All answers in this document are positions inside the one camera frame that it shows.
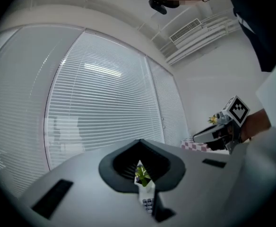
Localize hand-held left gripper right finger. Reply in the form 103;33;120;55
139;139;238;227

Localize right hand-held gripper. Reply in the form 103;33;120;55
192;95;250;155

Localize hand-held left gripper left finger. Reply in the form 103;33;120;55
17;139;158;227

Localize person's right forearm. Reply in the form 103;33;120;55
240;108;272;142

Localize purple checkered tablecloth table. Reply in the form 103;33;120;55
181;137;216;152

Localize white window blind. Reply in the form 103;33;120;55
147;55;190;147
0;24;85;199
44;30;167;173

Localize small potted green plant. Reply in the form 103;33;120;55
134;160;155;200

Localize white ceiling air vent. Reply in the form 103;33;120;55
169;18;201;43

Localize person's body in dark clothing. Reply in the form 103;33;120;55
154;0;276;73

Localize black head-worn camera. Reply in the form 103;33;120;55
148;0;168;15

